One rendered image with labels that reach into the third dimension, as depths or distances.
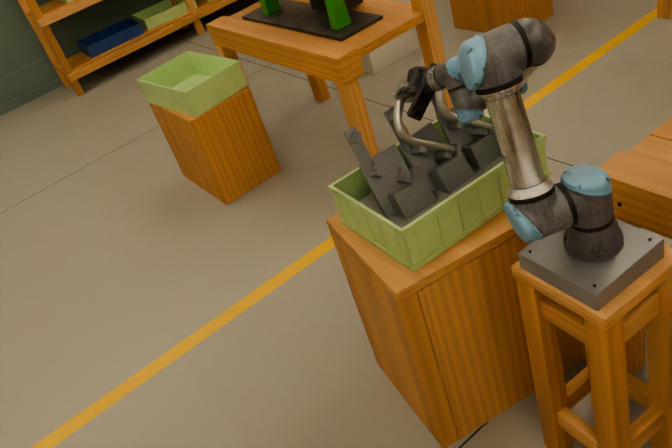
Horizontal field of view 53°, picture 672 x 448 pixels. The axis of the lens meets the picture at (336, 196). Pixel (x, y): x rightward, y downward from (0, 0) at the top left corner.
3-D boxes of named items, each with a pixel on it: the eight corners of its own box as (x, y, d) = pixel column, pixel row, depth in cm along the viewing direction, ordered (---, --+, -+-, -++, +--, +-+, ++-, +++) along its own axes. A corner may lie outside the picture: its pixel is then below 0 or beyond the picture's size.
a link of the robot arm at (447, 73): (460, 85, 192) (450, 57, 191) (439, 94, 202) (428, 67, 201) (481, 77, 195) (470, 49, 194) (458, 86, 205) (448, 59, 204)
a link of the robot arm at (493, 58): (583, 231, 168) (523, 20, 153) (527, 254, 168) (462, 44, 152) (561, 218, 180) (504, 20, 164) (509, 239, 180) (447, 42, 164)
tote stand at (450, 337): (443, 450, 247) (395, 294, 204) (377, 363, 289) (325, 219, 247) (589, 357, 262) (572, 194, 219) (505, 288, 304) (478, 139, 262)
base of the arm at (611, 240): (601, 269, 173) (597, 240, 168) (552, 248, 184) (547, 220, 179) (636, 236, 179) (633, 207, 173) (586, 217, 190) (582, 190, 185)
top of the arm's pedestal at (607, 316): (605, 331, 169) (605, 320, 167) (512, 276, 194) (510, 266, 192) (686, 264, 180) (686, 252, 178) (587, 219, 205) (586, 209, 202)
